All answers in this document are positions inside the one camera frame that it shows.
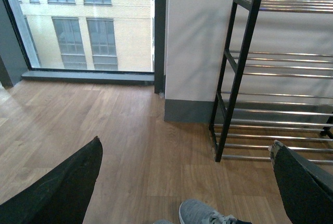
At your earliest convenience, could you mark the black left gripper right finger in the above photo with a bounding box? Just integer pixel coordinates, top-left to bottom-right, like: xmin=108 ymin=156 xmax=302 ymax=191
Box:
xmin=268 ymin=140 xmax=332 ymax=223

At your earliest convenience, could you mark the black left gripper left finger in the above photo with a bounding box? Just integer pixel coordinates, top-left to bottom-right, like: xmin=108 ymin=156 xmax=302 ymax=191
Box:
xmin=1 ymin=137 xmax=103 ymax=223

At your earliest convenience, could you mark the grey knit sneaker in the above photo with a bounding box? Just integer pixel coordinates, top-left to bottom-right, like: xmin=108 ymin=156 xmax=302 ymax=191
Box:
xmin=178 ymin=199 xmax=250 ymax=224

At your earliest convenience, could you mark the black chrome shoe rack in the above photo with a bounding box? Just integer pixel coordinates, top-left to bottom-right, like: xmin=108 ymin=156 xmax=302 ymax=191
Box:
xmin=209 ymin=0 xmax=332 ymax=162

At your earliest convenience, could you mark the large window with dark frame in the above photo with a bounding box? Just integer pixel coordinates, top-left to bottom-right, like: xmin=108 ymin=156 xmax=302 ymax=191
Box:
xmin=1 ymin=0 xmax=165 ymax=93

